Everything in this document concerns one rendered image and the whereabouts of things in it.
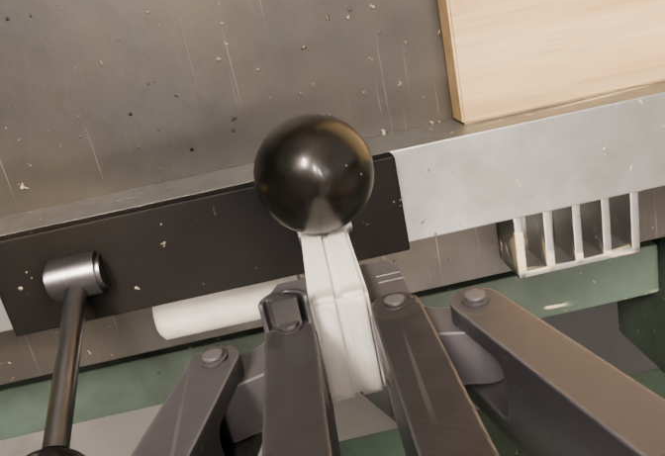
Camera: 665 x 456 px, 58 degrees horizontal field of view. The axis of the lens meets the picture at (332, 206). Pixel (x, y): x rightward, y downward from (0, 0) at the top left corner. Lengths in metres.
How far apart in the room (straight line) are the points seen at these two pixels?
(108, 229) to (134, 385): 0.18
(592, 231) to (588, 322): 1.82
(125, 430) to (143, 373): 2.91
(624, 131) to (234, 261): 0.21
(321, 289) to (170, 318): 0.19
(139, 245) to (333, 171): 0.15
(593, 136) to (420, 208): 0.09
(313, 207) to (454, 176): 0.15
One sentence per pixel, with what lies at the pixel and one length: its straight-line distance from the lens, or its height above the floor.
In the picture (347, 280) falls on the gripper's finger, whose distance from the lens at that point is 0.16.
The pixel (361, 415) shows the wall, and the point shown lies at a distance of 3.60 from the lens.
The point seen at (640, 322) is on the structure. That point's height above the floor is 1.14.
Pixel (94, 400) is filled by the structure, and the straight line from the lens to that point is 0.47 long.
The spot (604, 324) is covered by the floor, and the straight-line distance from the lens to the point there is 2.16.
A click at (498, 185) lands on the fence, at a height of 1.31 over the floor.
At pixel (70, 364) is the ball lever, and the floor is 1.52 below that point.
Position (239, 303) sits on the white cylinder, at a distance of 0.33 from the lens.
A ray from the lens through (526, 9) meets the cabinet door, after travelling 0.33.
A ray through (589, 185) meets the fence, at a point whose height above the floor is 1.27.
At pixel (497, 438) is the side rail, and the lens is 0.48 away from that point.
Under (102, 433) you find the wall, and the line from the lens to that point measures 3.32.
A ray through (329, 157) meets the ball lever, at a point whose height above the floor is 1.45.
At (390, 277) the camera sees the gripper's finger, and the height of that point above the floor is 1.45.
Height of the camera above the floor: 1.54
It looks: 30 degrees down
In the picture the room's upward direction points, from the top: 113 degrees counter-clockwise
